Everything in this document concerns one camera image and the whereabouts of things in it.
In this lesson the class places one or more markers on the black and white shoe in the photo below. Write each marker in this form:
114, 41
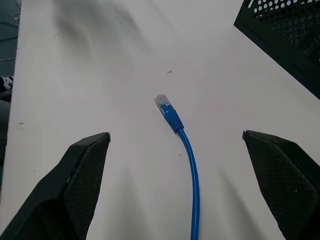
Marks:
5, 83

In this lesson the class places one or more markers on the black perforated metal case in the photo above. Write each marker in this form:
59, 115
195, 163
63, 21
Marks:
287, 32

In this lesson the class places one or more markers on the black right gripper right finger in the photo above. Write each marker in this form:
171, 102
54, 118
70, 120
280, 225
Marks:
287, 180

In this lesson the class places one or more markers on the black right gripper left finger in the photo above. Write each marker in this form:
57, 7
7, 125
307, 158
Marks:
62, 190

